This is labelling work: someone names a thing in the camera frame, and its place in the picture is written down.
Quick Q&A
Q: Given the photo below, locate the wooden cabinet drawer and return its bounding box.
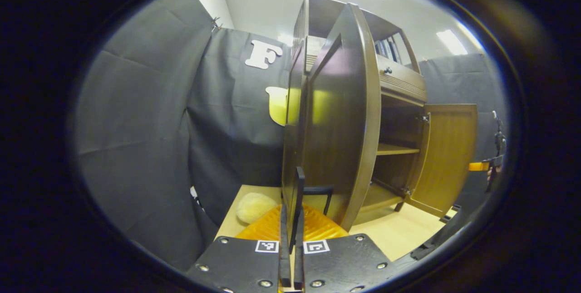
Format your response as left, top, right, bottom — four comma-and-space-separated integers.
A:
377, 54, 428, 103

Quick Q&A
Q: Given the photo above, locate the small ceiling light panel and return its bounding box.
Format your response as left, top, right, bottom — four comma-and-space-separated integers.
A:
436, 29, 468, 56

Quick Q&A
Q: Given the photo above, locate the wooden inner shelf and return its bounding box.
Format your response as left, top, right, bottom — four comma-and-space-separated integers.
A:
376, 142, 421, 156

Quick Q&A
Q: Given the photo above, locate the pale yellow soft object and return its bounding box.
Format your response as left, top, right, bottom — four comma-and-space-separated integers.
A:
236, 192, 279, 225

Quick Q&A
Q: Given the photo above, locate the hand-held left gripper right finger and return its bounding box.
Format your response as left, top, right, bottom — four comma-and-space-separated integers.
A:
294, 205, 400, 293

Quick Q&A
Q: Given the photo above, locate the wooden double-door shoe cabinet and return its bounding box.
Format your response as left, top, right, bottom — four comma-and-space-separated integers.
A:
290, 0, 430, 215

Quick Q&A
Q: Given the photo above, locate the wooden shoe cabinet door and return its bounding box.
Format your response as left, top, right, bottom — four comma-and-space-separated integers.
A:
281, 3, 382, 233
405, 104, 478, 219

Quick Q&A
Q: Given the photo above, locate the black door handle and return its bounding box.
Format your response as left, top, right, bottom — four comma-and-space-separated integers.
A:
288, 166, 306, 253

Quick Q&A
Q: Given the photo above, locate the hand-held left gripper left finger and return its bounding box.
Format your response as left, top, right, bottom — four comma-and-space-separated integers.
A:
186, 205, 291, 293

